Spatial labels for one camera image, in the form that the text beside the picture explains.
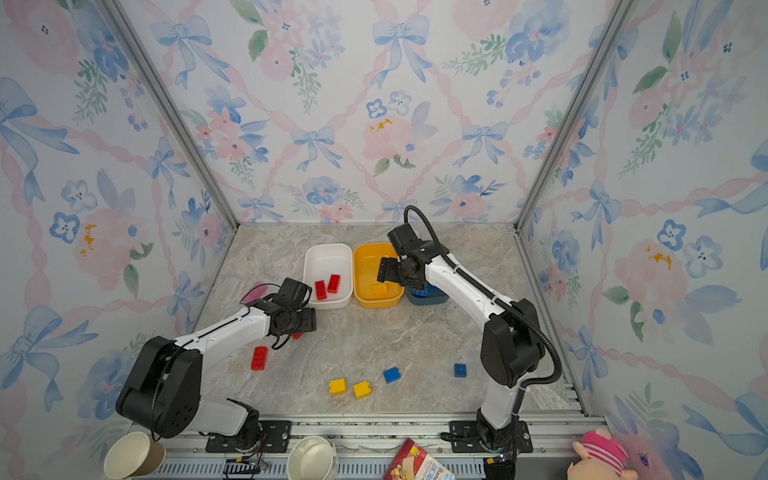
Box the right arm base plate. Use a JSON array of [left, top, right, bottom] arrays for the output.
[[440, 420, 533, 455]]

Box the yellow lego brick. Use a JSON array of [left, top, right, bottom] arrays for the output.
[[329, 378, 347, 396], [353, 381, 372, 399], [370, 283, 388, 299]]

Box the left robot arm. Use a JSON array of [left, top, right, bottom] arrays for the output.
[[115, 278, 317, 451]]

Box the yellow plastic container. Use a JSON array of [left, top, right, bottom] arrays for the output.
[[353, 243, 405, 309]]

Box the aluminium rail frame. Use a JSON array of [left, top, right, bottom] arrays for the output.
[[150, 404, 606, 479]]

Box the dark teal plastic container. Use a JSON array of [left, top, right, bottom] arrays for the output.
[[405, 284, 449, 306]]

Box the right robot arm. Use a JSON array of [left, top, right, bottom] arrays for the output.
[[377, 224, 547, 452]]

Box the long red lego brick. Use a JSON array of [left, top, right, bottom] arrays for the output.
[[315, 280, 328, 301]]

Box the pink lego brick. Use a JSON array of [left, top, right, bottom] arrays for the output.
[[243, 281, 270, 303]]

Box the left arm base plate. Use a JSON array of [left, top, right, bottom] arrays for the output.
[[205, 420, 292, 455]]

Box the pink plush toy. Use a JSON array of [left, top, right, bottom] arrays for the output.
[[566, 428, 639, 480]]

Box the brown paper cup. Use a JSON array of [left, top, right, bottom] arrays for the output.
[[103, 431, 167, 479]]

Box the white paper bowl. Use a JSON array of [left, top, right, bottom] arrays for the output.
[[286, 436, 339, 480]]

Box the black corrugated cable conduit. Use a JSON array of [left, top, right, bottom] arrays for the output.
[[403, 205, 563, 385]]

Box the red snack box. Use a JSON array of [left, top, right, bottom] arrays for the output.
[[382, 438, 456, 480]]

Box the white plastic container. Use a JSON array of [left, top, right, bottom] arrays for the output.
[[303, 243, 353, 310]]

